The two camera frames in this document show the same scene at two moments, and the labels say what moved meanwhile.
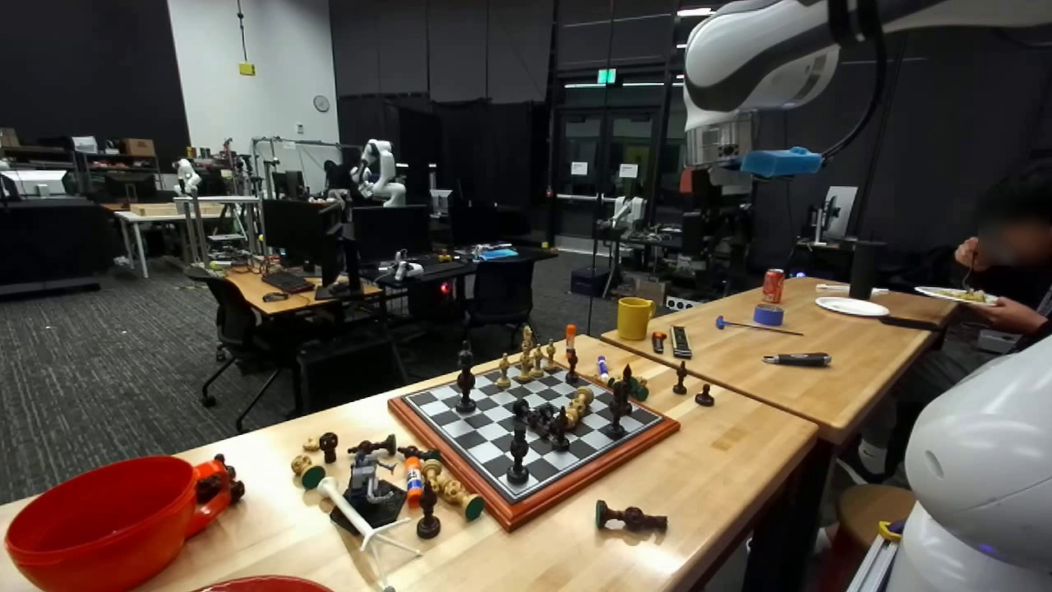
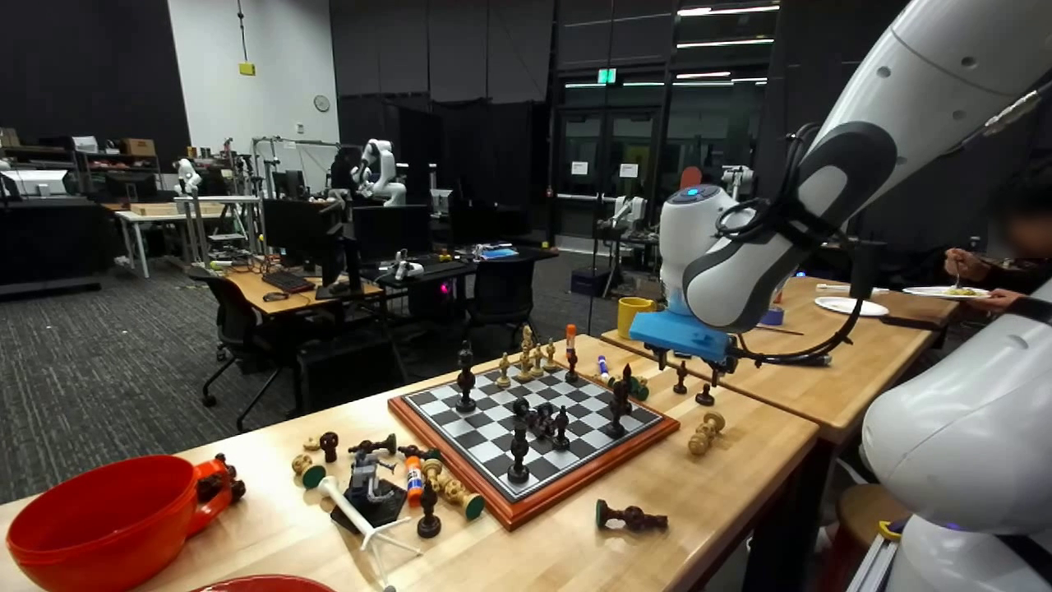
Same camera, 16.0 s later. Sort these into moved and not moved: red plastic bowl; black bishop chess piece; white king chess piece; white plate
Moved: white king chess piece
Not moved: white plate; red plastic bowl; black bishop chess piece
